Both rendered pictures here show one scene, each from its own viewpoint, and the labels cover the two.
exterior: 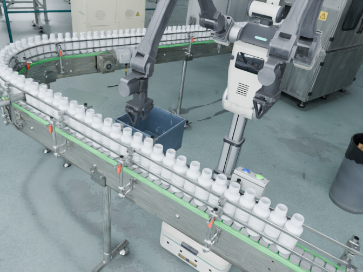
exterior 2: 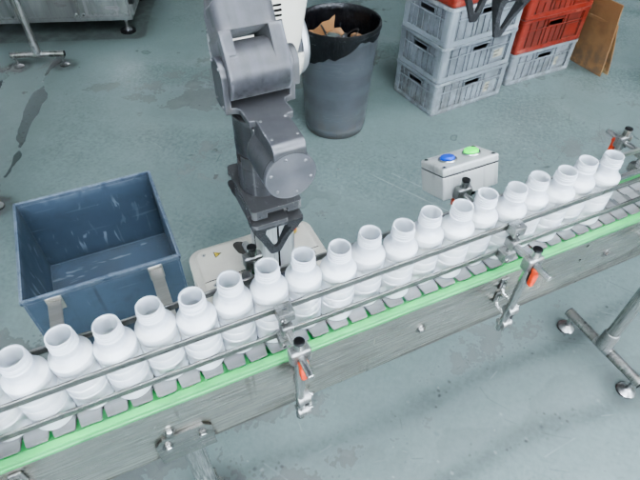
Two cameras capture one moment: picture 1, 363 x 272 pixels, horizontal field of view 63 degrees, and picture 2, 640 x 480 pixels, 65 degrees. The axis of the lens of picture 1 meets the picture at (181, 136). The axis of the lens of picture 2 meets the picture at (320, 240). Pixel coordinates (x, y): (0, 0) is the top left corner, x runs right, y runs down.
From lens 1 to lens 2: 0.92 m
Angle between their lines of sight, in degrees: 43
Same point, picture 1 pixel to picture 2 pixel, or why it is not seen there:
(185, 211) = (438, 308)
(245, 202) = (541, 199)
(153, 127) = (68, 246)
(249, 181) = (473, 168)
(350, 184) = (339, 97)
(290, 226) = (610, 177)
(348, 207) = (350, 130)
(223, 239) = (510, 285)
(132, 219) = not seen: hidden behind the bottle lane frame
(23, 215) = not seen: outside the picture
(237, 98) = not seen: hidden behind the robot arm
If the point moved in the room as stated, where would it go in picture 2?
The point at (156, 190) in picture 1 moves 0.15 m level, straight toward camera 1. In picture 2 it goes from (370, 328) to (450, 368)
